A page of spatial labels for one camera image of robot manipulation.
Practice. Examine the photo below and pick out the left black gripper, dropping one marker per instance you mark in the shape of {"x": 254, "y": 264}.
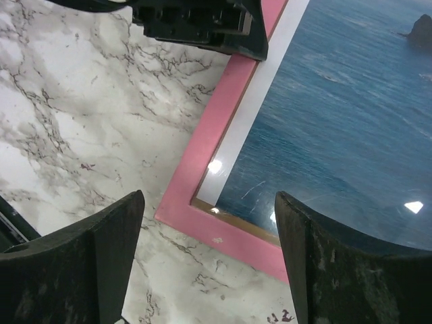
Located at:
{"x": 228, "y": 27}

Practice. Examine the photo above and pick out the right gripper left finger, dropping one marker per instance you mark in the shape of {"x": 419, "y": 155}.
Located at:
{"x": 77, "y": 274}

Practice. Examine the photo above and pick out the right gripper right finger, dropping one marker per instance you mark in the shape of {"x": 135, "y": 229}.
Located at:
{"x": 340, "y": 275}

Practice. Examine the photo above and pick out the pink picture frame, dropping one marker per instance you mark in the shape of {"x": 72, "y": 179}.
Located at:
{"x": 338, "y": 116}

